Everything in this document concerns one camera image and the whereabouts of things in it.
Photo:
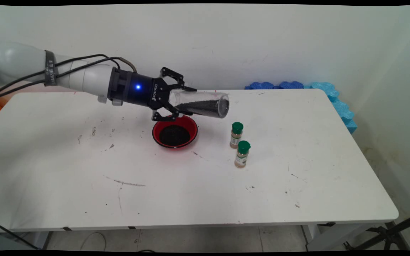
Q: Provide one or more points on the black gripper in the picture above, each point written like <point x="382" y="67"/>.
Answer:
<point x="133" y="89"/>

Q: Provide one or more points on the clear jar with black seeds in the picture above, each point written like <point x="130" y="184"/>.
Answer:
<point x="205" y="106"/>

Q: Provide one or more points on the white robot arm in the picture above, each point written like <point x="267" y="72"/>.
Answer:
<point x="20" y="60"/>

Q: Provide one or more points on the red bowl with black seeds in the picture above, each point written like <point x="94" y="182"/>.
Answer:
<point x="174" y="135"/>

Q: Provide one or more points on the green-capped spice bottle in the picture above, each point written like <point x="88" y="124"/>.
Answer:
<point x="242" y="156"/>
<point x="236" y="137"/>

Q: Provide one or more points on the dark blue foam piece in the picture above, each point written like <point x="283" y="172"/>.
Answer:
<point x="261" y="85"/>
<point x="291" y="85"/>

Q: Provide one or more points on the light blue foam strip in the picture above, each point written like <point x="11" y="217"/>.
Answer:
<point x="340" y="106"/>

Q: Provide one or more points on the white table leg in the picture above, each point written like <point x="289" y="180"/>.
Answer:
<point x="329" y="238"/>

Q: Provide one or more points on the black tripod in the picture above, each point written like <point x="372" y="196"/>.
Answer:
<point x="386" y="234"/>

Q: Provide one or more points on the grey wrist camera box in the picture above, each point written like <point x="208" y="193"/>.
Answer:
<point x="117" y="102"/>

